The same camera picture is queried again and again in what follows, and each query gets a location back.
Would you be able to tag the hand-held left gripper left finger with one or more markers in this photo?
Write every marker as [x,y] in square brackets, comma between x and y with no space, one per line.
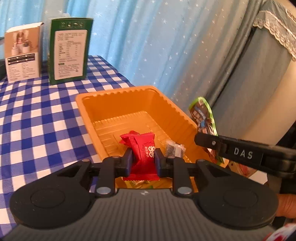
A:
[128,161]

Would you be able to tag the white product box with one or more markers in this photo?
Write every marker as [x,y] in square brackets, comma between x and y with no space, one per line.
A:
[23,53]

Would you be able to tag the red candy clear wrapper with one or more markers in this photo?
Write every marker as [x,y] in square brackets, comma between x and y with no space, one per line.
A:
[173,148]

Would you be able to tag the red printed package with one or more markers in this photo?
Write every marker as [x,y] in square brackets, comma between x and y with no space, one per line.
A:
[242,169]

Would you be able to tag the green printed carton box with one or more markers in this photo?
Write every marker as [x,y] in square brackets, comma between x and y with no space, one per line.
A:
[69,51]

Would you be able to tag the green white snack packet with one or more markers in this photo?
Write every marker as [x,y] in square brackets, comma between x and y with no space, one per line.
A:
[202,115]

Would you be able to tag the orange plastic tray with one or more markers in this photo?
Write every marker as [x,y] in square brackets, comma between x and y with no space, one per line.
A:
[115,111]

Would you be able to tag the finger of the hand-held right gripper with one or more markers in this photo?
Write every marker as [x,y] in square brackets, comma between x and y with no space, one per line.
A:
[209,140]

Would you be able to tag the yellow green candy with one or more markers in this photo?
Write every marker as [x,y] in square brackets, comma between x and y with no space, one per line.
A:
[138,184]

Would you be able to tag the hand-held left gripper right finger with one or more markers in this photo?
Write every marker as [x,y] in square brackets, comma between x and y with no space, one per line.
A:
[158,161]

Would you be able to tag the person's right hand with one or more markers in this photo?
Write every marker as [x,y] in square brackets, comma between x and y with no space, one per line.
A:
[288,206]

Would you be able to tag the person's red white clothing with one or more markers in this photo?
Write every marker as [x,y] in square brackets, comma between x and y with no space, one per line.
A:
[283,233]

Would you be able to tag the grey curtain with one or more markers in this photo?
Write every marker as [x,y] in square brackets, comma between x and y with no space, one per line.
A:
[242,81]

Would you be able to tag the blue white checkered tablecloth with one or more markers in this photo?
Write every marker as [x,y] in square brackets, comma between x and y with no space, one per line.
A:
[41,129]

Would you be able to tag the red candy packet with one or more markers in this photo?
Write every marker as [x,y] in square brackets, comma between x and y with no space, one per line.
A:
[141,148]

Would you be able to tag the blue star print curtain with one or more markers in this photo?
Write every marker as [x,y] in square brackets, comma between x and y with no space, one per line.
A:
[138,34]

